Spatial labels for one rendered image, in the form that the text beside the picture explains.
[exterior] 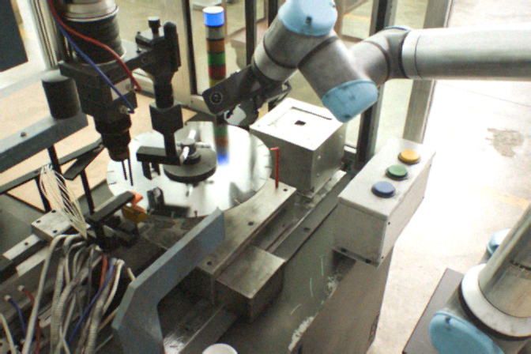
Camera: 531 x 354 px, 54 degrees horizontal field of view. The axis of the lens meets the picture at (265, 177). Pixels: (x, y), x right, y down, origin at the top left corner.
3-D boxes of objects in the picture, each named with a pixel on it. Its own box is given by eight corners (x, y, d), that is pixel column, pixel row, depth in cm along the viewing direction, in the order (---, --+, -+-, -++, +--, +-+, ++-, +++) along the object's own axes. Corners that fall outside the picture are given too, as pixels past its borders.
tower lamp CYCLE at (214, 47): (214, 43, 124) (213, 32, 122) (229, 48, 122) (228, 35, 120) (202, 50, 121) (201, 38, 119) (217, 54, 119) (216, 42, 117)
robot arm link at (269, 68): (278, 74, 79) (251, 31, 80) (267, 89, 83) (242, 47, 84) (314, 61, 83) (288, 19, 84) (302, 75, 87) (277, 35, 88)
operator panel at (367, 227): (383, 184, 132) (392, 134, 123) (425, 200, 127) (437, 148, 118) (331, 249, 113) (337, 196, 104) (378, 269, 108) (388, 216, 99)
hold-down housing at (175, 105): (172, 120, 94) (158, 10, 82) (189, 129, 92) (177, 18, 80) (146, 131, 90) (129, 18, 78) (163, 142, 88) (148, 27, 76)
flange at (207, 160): (213, 181, 100) (212, 170, 98) (156, 178, 100) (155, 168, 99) (221, 148, 109) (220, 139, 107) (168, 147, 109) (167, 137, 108)
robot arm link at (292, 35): (316, 39, 70) (279, -10, 70) (284, 80, 79) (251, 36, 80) (353, 20, 74) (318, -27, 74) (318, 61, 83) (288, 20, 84)
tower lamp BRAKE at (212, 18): (212, 17, 120) (212, 5, 119) (227, 21, 118) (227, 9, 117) (200, 24, 117) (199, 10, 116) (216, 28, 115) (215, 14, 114)
